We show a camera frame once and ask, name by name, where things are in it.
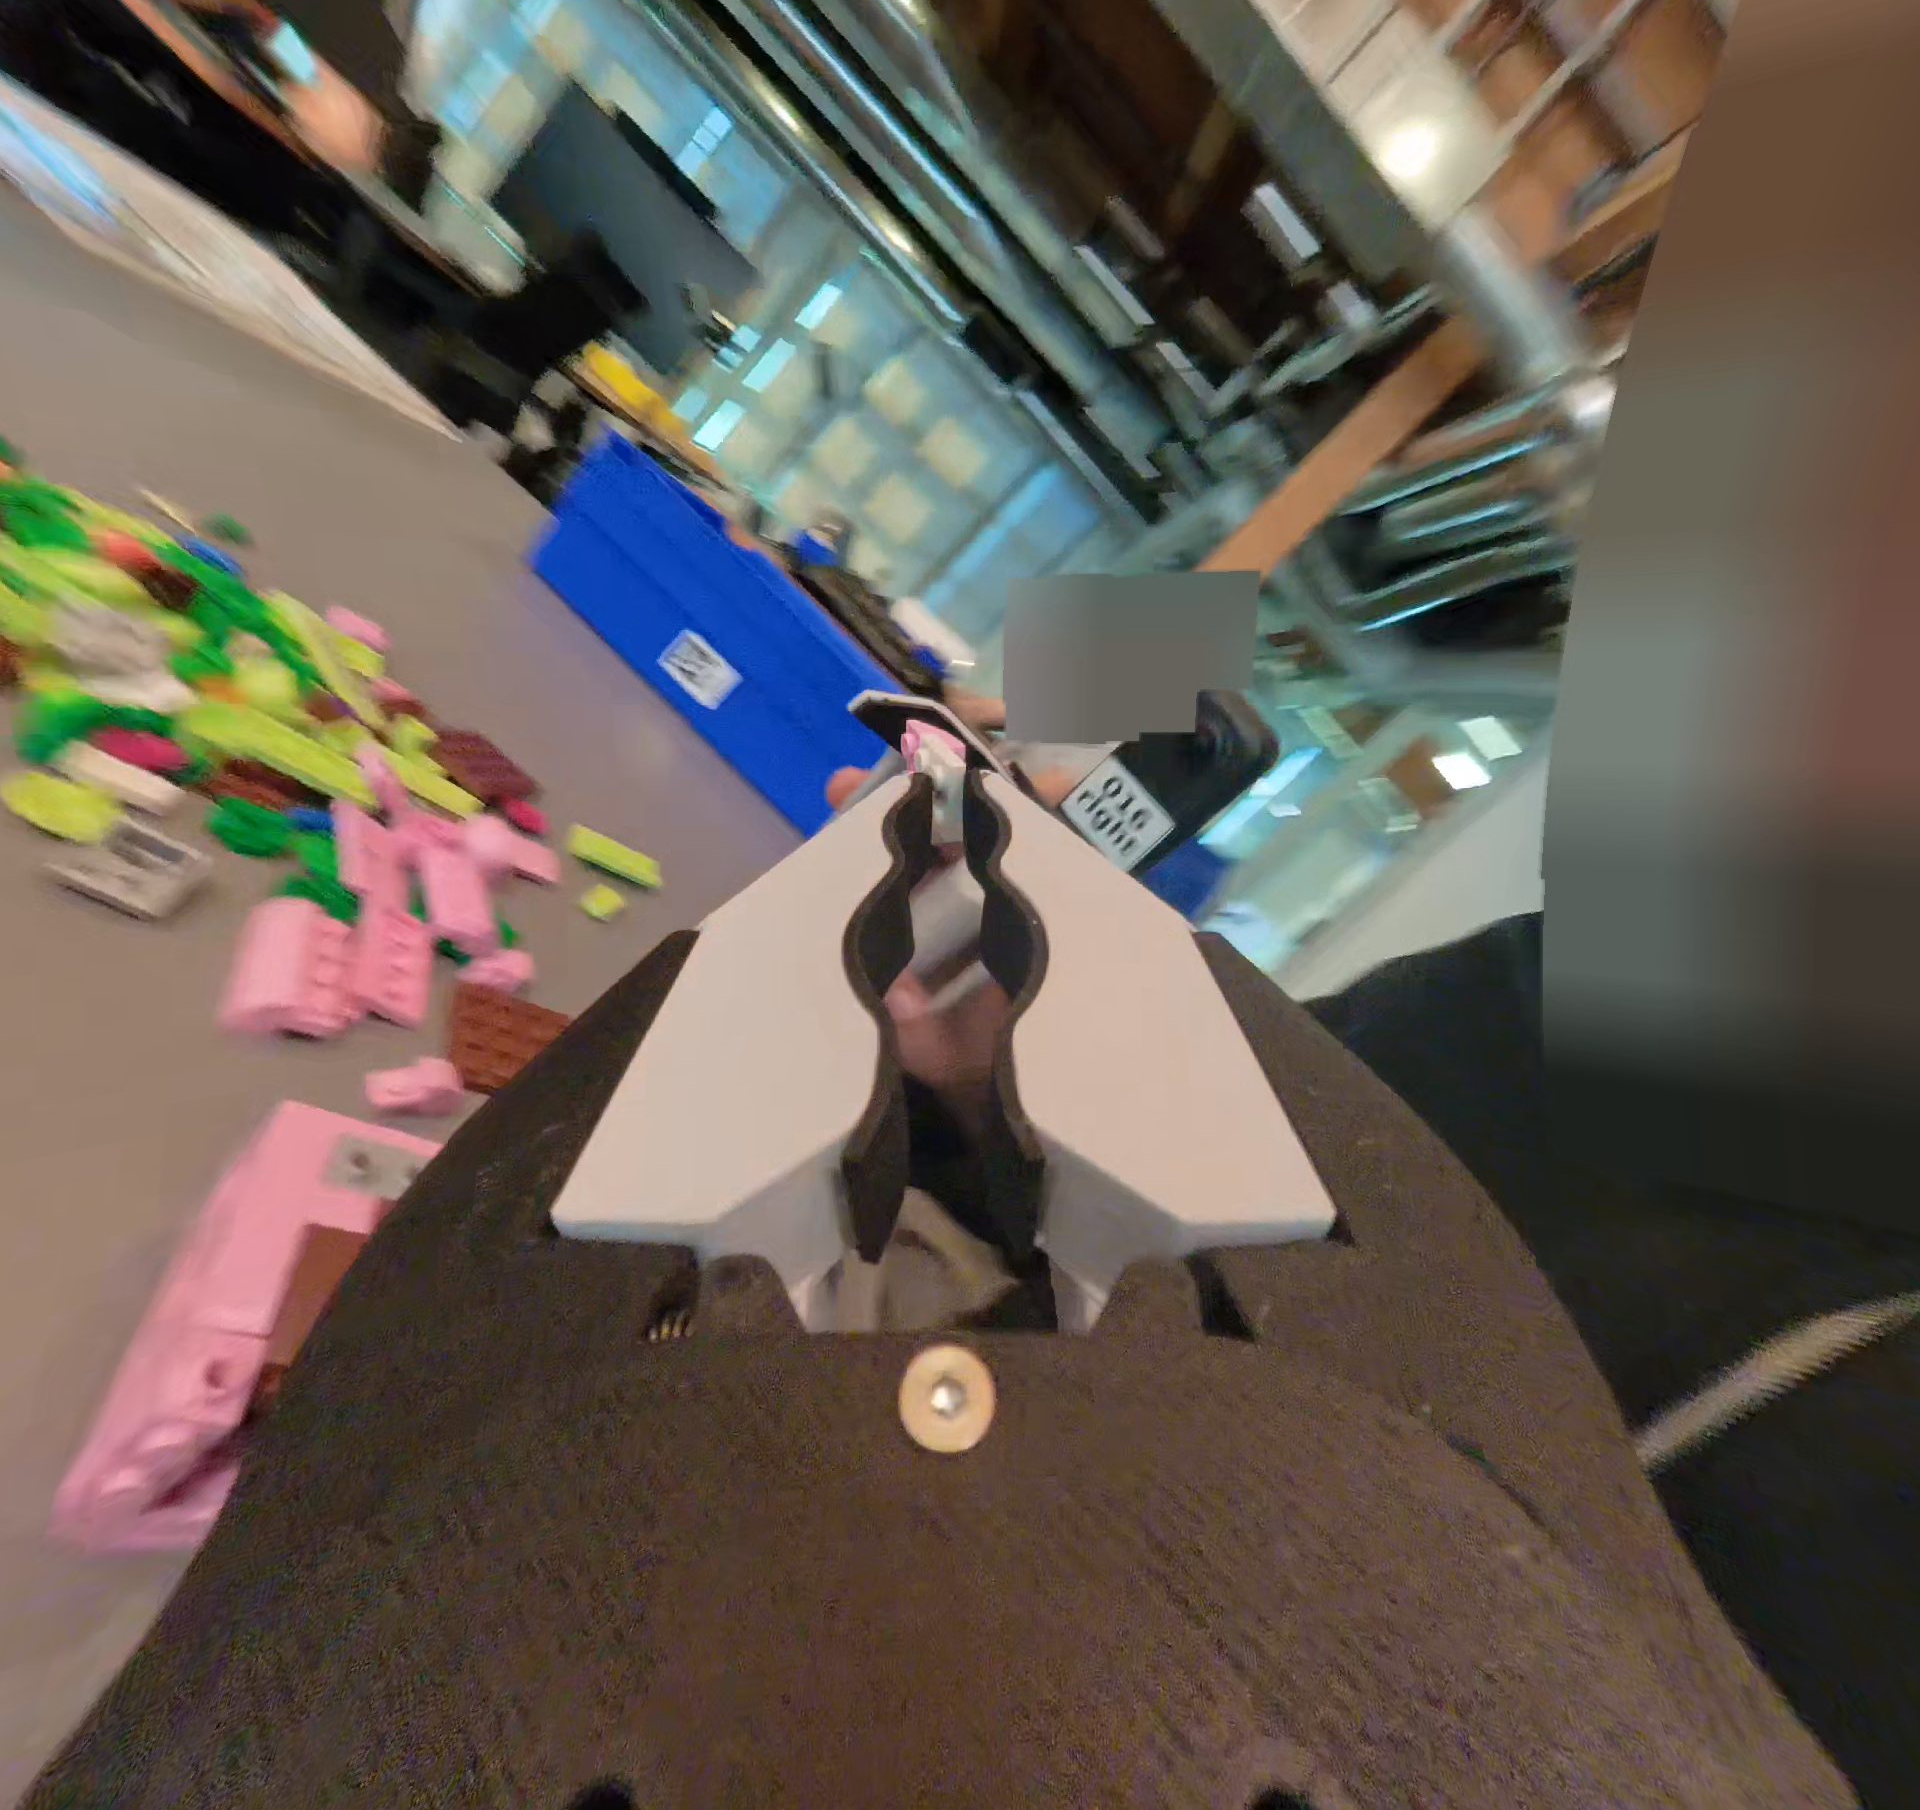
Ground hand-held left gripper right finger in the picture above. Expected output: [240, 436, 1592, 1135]
[967, 770, 1344, 1325]

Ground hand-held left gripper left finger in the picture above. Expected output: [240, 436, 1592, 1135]
[548, 770, 934, 1315]

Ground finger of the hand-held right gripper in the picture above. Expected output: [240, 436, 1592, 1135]
[848, 692, 1000, 782]

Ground tiny pink toy brick piece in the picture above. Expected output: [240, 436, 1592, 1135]
[899, 726, 976, 829]

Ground large pink toy brick block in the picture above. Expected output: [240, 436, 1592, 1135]
[48, 1096, 443, 1557]

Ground person's right hand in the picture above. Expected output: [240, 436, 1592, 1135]
[885, 961, 1019, 1096]

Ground brown toy brick plate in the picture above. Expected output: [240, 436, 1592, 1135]
[446, 984, 576, 1096]

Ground blue plastic bin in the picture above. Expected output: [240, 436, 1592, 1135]
[528, 429, 939, 842]

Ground person's black hoodie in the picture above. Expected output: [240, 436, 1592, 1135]
[1300, 911, 1920, 1810]

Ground black monitor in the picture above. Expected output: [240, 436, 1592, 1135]
[495, 81, 757, 338]

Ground pile of colourful toy bricks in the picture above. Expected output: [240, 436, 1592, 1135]
[0, 436, 663, 1044]

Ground grey hoodie drawstring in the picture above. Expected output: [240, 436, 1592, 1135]
[1631, 1290, 1920, 1481]

